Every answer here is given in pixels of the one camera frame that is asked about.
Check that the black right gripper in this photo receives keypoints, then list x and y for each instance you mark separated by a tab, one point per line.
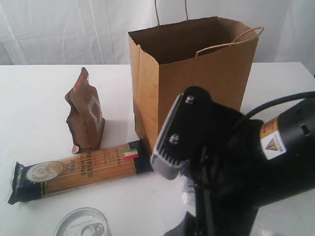
220	183

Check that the brown paper bag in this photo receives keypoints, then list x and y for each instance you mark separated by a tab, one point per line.
214	53

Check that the silver pull-tab tin can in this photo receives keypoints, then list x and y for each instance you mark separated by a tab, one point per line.
86	221

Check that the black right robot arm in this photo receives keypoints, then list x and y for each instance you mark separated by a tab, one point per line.
284	155

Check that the blue white milk carton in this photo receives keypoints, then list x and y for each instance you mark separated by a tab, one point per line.
188	192

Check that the brown coffee pouch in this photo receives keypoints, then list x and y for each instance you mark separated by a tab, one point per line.
85	120

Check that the spaghetti pasta package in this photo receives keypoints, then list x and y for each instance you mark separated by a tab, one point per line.
54	177

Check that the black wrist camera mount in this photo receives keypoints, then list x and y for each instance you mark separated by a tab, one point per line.
194	122

